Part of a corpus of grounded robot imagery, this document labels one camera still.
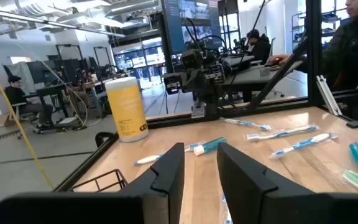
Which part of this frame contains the person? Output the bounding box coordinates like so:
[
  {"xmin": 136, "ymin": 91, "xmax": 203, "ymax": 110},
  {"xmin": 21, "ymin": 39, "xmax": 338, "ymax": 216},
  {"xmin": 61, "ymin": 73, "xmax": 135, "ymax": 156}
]
[
  {"xmin": 278, "ymin": 0, "xmax": 358, "ymax": 91},
  {"xmin": 246, "ymin": 29, "xmax": 272, "ymax": 65},
  {"xmin": 4, "ymin": 75, "xmax": 54, "ymax": 131}
]

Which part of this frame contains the large display screen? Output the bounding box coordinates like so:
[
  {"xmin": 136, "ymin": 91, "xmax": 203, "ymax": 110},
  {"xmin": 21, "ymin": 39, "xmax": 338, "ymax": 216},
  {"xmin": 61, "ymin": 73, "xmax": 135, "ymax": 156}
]
[{"xmin": 162, "ymin": 0, "xmax": 223, "ymax": 54}]

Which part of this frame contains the grey office desk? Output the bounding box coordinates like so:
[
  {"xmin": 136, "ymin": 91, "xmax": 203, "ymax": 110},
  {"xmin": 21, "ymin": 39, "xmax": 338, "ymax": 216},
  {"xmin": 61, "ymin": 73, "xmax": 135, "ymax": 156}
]
[{"xmin": 222, "ymin": 58, "xmax": 306, "ymax": 103}]

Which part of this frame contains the black wire basket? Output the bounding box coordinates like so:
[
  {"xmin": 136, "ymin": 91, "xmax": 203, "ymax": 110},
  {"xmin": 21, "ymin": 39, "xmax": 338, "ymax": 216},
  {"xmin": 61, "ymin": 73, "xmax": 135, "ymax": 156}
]
[{"xmin": 70, "ymin": 169, "xmax": 129, "ymax": 192}]

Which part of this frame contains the blue white toothbrush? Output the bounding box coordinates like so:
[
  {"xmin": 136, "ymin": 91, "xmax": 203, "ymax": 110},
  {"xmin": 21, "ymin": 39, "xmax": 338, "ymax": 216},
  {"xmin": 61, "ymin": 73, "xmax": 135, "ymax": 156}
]
[
  {"xmin": 246, "ymin": 124, "xmax": 320, "ymax": 141},
  {"xmin": 221, "ymin": 192, "xmax": 233, "ymax": 224},
  {"xmin": 134, "ymin": 142, "xmax": 204, "ymax": 166},
  {"xmin": 268, "ymin": 132, "xmax": 339, "ymax": 160},
  {"xmin": 219, "ymin": 116, "xmax": 272, "ymax": 131}
]

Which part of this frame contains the yellow wipes canister white lid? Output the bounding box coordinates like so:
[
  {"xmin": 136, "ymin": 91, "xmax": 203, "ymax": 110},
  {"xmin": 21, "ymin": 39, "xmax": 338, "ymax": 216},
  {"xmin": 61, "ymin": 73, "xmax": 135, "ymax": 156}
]
[{"xmin": 104, "ymin": 77, "xmax": 150, "ymax": 143}]

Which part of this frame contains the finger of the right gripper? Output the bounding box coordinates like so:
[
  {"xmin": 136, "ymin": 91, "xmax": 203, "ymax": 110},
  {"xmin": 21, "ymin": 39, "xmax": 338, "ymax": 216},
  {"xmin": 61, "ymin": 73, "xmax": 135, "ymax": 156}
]
[
  {"xmin": 198, "ymin": 70, "xmax": 213, "ymax": 94},
  {"xmin": 185, "ymin": 71, "xmax": 200, "ymax": 94}
]

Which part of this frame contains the black aluminium table frame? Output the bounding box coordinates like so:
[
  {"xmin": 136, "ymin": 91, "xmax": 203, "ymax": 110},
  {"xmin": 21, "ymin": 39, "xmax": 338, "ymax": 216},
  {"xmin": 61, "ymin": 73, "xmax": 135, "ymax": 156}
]
[{"xmin": 53, "ymin": 0, "xmax": 358, "ymax": 192}]

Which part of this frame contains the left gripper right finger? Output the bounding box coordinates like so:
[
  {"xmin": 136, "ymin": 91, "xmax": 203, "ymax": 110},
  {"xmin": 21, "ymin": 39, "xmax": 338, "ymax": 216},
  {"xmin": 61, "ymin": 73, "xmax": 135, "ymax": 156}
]
[{"xmin": 216, "ymin": 142, "xmax": 358, "ymax": 224}]

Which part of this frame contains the yellow cord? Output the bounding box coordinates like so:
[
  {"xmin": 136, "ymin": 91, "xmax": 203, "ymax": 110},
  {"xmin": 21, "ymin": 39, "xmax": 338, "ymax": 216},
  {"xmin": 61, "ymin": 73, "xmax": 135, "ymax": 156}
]
[{"xmin": 0, "ymin": 48, "xmax": 55, "ymax": 190}]

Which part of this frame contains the white arm base bracket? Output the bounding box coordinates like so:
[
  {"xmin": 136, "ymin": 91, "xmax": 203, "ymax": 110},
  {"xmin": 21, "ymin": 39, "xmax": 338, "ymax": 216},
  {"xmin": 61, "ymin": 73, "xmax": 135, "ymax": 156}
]
[{"xmin": 192, "ymin": 105, "xmax": 205, "ymax": 119}]

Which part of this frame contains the person's hand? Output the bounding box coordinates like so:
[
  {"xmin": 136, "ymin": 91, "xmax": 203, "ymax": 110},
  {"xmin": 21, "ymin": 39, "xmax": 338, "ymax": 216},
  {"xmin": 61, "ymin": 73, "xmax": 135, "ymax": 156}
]
[{"xmin": 265, "ymin": 54, "xmax": 291, "ymax": 67}]

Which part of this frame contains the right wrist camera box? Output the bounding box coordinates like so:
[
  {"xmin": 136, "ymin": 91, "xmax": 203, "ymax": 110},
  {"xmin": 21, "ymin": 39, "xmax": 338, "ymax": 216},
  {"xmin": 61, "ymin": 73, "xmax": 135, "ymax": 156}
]
[{"xmin": 181, "ymin": 49, "xmax": 204, "ymax": 70}]

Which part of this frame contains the silver aluminium bracket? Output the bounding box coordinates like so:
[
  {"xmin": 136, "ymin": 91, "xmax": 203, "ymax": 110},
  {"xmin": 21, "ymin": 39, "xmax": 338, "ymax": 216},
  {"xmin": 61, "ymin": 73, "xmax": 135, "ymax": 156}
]
[{"xmin": 315, "ymin": 74, "xmax": 344, "ymax": 117}]

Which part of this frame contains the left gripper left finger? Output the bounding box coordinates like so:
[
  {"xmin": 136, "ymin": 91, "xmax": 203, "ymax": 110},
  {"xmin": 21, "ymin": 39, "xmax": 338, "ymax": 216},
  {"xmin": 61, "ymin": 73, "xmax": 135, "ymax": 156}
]
[{"xmin": 0, "ymin": 142, "xmax": 185, "ymax": 224}]

